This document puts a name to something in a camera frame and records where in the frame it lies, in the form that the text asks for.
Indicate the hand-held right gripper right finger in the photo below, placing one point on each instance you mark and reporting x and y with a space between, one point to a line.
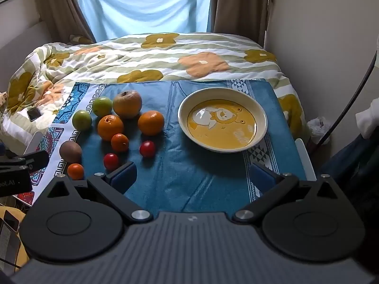
261 181

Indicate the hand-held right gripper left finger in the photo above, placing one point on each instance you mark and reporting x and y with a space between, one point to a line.
124 178

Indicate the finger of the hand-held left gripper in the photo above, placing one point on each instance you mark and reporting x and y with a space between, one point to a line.
37 159

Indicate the red cherry tomato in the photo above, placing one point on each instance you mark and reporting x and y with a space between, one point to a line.
111 161
147 149

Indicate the brown kiwi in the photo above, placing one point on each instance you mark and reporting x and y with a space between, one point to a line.
70 152

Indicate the small mandarin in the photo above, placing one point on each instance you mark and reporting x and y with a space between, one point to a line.
75 172
120 142

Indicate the large orange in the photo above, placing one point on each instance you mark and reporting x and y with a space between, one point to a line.
151 123
110 127

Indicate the green apple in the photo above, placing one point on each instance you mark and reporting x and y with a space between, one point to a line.
102 106
82 120

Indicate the cream bowl with bear print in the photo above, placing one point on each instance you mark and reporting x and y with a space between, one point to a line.
222 121

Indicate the wrinkled brownish apple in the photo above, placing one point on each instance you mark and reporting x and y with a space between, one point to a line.
128 104

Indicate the black smartphone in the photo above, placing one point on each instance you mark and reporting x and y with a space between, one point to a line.
34 114

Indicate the white table leg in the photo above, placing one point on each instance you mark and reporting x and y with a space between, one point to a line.
306 161

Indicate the mandala printed cloth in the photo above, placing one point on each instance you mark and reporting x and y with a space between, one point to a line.
63 115

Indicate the teal tablecloth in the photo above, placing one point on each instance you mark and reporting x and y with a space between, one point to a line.
183 177

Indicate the yellow wooden object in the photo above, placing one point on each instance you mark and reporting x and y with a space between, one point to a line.
9 242

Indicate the white plastic bag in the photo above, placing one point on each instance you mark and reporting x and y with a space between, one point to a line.
318 128

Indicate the dark blue clothing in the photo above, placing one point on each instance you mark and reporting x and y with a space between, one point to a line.
352 162

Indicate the white cloth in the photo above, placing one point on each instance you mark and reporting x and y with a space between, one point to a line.
368 119

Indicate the floral striped blanket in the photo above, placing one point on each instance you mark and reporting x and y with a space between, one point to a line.
148 56

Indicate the grey upholstered bed side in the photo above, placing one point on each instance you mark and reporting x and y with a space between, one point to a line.
20 35

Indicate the brown curtain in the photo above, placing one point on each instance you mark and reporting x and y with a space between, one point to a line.
237 3
59 6

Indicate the light blue sheer curtain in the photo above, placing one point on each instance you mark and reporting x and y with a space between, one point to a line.
142 6

